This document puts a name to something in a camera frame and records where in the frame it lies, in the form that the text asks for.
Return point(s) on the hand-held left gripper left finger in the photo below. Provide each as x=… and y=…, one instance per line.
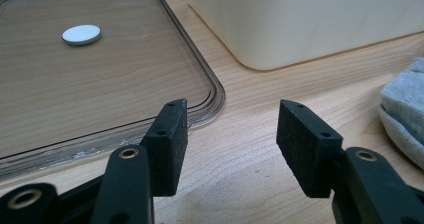
x=166, y=150

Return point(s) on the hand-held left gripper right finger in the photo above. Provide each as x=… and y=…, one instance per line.
x=306, y=150

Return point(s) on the grey sock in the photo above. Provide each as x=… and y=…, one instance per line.
x=406, y=110

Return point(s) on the cream divided storage box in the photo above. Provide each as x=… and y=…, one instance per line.
x=300, y=24

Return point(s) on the clear plastic box lid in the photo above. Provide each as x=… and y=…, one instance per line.
x=100, y=84

